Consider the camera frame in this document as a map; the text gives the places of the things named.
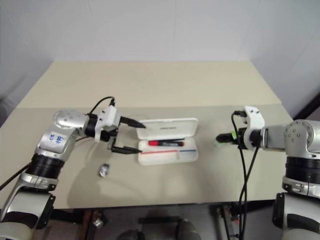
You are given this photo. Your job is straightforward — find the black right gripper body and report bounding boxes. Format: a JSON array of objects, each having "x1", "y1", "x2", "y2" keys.
[{"x1": 235, "y1": 127, "x2": 248, "y2": 151}]

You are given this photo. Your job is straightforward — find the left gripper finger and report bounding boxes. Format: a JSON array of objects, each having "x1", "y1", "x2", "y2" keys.
[
  {"x1": 119, "y1": 116, "x2": 147, "y2": 129},
  {"x1": 110, "y1": 145, "x2": 144, "y2": 155}
]

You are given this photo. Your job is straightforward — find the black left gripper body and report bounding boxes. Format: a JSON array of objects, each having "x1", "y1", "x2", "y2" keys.
[{"x1": 100, "y1": 116, "x2": 122, "y2": 152}]

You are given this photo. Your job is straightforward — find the red marker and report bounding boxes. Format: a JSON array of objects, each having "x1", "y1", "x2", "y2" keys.
[{"x1": 147, "y1": 139, "x2": 186, "y2": 148}]

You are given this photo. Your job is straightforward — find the white pencil case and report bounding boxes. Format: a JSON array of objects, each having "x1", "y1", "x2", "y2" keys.
[{"x1": 136, "y1": 117, "x2": 200, "y2": 167}]

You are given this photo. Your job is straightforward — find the small silver crumpled object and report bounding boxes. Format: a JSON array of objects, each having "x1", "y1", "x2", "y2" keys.
[{"x1": 98, "y1": 162, "x2": 111, "y2": 178}]

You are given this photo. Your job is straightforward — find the small silver metal fitting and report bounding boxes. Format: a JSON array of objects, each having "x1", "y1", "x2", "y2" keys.
[{"x1": 92, "y1": 216, "x2": 105, "y2": 229}]

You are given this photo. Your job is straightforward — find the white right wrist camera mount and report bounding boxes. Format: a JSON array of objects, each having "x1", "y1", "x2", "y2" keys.
[{"x1": 243, "y1": 105, "x2": 266, "y2": 151}]

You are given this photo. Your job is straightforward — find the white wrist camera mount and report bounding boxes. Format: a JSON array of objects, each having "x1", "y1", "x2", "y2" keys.
[
  {"x1": 243, "y1": 105, "x2": 266, "y2": 151},
  {"x1": 94, "y1": 105, "x2": 121, "y2": 144}
]

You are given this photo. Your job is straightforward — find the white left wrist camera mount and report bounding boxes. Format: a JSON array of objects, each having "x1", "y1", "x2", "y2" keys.
[{"x1": 94, "y1": 105, "x2": 121, "y2": 144}]

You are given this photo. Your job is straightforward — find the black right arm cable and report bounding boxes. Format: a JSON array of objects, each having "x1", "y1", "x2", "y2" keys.
[{"x1": 231, "y1": 109, "x2": 259, "y2": 240}]

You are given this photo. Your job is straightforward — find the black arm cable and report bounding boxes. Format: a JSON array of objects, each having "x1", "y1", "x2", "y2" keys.
[
  {"x1": 231, "y1": 109, "x2": 259, "y2": 240},
  {"x1": 89, "y1": 96, "x2": 117, "y2": 119}
]

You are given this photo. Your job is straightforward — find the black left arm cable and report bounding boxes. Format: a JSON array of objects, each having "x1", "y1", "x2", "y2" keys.
[{"x1": 89, "y1": 96, "x2": 117, "y2": 119}]

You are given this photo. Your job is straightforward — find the red and black frame leg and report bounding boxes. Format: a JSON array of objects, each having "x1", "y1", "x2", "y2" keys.
[{"x1": 216, "y1": 204, "x2": 240, "y2": 240}]

